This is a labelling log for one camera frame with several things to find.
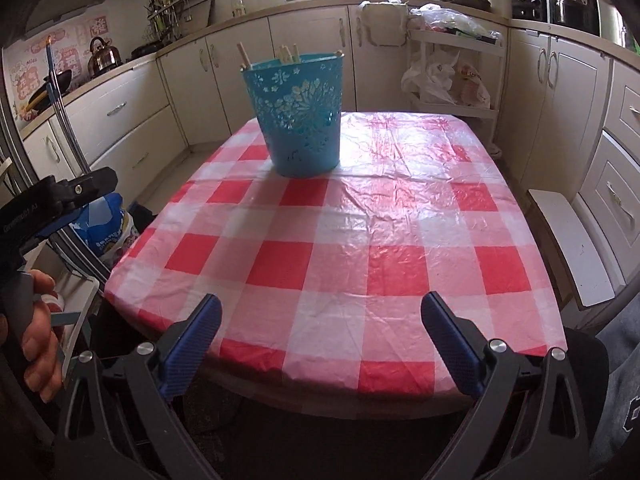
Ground black wok with wooden handle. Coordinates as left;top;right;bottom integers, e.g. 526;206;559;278
24;70;73;113

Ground steel whistling kettle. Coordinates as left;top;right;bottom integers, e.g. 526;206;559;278
88;36;122;78

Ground white rolling storage cart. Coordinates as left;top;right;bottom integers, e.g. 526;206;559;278
401;29;506;159

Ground wall utensil rack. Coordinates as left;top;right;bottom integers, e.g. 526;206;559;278
145;0;193;46

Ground blue mop handle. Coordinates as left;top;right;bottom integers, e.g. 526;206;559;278
46;37;90;174

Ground teal perforated utensil bucket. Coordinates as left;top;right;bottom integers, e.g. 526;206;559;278
242;51;344;178

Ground person's left hand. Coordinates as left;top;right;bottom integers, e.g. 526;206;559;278
1;269;63;404

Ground clear plastic oil bottle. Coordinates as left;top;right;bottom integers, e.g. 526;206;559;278
232;0;247;18

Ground blue white plastic bag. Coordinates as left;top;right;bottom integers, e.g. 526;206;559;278
70;192;140;268

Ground white bag on cabinet door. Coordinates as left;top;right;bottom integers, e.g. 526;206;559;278
359;1;409;48

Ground steel pot on shelf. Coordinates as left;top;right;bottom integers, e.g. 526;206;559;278
553;0;594;32

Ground red white checkered tablecloth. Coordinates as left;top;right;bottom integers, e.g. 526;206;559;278
105;113;565;418

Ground dark cutting board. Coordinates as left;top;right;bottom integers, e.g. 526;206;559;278
180;0;215;36

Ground white stool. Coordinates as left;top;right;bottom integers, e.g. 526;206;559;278
527;190;615;309

